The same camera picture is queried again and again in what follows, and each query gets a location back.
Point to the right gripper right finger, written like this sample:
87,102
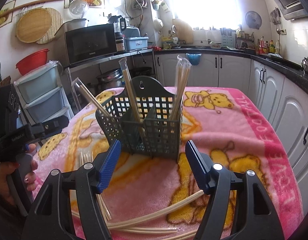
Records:
255,216

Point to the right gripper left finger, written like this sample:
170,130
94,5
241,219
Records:
50,216

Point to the chopsticks pair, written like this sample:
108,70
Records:
77,83
131,97
183,68

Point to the white kitchen base cabinets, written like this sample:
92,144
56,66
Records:
278,88

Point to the grey plastic drawer unit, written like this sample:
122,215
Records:
42,94

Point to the red plastic basin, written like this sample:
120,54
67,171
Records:
32,61

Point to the pink cartoon bear blanket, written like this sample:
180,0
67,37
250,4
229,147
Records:
222,123

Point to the round woven bamboo tray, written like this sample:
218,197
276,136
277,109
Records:
39,25

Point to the black microwave oven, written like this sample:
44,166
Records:
88,42

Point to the stainless steel pot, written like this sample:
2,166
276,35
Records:
111,79

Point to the green plastic utensil basket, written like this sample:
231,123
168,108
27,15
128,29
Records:
154,135

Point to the blue plastic storage box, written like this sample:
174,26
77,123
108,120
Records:
136,43

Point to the black electric kettle blender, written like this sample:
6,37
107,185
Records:
119,24

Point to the blue hanging plastic bin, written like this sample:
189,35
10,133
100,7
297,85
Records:
194,59

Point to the wooden cutting board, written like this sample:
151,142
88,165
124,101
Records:
184,31

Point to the wall mounted small fan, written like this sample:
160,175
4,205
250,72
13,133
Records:
253,20

